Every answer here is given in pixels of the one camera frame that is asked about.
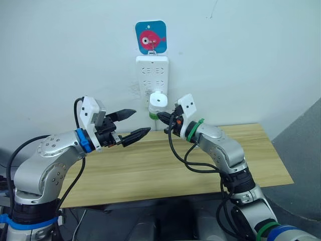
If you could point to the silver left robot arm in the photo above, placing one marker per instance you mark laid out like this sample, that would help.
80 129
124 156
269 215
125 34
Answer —
50 155

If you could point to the dark grey rounded shape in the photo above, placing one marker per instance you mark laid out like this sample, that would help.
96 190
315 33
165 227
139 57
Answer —
148 226
208 226

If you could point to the blue tape band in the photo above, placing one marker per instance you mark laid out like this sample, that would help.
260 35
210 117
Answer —
283 231

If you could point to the white mosquito repellent heater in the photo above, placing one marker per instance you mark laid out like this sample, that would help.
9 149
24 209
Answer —
158 100

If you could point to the blue fish hook sticker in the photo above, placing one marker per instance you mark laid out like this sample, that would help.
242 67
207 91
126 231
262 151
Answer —
160 27

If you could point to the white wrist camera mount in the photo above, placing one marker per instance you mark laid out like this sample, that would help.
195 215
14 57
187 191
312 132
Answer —
87 108
188 105

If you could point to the blue wrist clamp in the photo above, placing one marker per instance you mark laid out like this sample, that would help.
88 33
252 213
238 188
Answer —
82 140

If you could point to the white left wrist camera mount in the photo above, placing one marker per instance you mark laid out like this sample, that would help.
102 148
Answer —
87 108

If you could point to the green repellent liquid bottle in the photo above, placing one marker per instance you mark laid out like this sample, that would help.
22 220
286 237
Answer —
153 116

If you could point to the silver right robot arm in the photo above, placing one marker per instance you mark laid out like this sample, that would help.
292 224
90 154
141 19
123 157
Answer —
220 145

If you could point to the small metal hook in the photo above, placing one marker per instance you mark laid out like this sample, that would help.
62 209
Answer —
152 51

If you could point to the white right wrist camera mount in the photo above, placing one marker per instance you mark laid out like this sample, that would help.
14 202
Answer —
188 105

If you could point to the white power strip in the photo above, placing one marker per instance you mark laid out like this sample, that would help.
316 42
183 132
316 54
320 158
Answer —
151 65

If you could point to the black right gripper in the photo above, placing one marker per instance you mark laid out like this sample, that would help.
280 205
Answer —
177 126

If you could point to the green zip tie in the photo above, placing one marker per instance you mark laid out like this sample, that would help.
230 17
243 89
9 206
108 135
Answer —
265 228
193 130

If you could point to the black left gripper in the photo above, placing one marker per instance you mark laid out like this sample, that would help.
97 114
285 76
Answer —
106 128

